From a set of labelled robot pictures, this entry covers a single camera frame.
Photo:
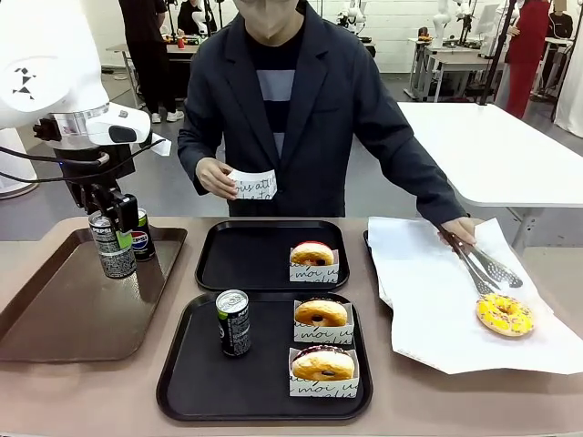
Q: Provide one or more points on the white paper sheet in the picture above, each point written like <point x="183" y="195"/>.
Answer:
<point x="432" y="296"/>

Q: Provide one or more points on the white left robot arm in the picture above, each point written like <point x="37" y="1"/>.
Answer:
<point x="45" y="54"/>

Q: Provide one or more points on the background person in black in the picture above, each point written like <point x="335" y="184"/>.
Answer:
<point x="146" y="59"/>

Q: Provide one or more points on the person in dark blazer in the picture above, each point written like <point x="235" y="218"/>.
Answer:
<point x="309" y="136"/>

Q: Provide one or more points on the black slanted pole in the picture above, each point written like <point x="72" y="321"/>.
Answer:
<point x="501" y="50"/>

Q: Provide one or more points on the white curtain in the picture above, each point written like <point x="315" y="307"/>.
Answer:
<point x="571" y="68"/>

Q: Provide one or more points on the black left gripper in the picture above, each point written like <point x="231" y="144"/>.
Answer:
<point x="98" y="161"/>

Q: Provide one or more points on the large black plastic tray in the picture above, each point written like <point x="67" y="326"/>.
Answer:
<point x="200" y="387"/>

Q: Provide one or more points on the background table with equipment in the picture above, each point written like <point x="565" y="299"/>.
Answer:
<point x="460" y="59"/>

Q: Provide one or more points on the person's right hand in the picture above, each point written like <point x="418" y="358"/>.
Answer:
<point x="211" y="177"/>

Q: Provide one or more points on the white printed paper donut holder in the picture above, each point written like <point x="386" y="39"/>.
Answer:
<point x="255" y="184"/>

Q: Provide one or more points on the white folding table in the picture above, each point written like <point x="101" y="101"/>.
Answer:
<point x="501" y="145"/>

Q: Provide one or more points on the metal serving tongs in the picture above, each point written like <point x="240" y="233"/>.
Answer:
<point x="487" y="268"/>

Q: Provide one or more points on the person's left forearm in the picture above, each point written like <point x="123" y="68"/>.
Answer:
<point x="430" y="182"/>

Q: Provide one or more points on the background seated person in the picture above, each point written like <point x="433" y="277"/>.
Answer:
<point x="191" y="16"/>

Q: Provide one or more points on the small black plastic tray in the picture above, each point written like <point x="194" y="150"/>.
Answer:
<point x="246" y="255"/>

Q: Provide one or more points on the chocolate glazed donut in box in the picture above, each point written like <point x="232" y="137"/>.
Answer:
<point x="323" y="388"/>

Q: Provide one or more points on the background person with blurred face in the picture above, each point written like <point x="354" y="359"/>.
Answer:
<point x="561" y="23"/>

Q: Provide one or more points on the background grey work table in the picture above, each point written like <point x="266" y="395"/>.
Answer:
<point x="123" y="47"/>

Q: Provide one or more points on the yellow sprinkle donut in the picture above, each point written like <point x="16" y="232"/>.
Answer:
<point x="505" y="316"/>

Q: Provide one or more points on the pink frosted donut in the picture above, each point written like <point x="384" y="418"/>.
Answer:
<point x="314" y="274"/>

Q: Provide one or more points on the brown plastic tray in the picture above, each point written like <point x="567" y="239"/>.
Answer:
<point x="54" y="318"/>

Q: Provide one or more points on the black Pepsi can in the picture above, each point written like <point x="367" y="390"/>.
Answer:
<point x="109" y="255"/>
<point x="145" y="243"/>
<point x="233" y="325"/>

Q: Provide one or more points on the background person in red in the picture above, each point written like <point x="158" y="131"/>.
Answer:
<point x="528" y="54"/>

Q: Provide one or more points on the person's left hand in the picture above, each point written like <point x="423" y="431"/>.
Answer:
<point x="460" y="230"/>

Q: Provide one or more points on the person's right forearm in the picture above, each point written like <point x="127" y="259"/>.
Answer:
<point x="193" y="145"/>

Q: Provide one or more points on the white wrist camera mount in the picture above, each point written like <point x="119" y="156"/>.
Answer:
<point x="118" y="125"/>

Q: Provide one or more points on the chocolate sprinkle donut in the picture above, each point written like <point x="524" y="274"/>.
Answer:
<point x="321" y="364"/>

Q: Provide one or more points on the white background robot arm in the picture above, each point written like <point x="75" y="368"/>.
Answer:
<point x="355" y="13"/>
<point x="442" y="20"/>

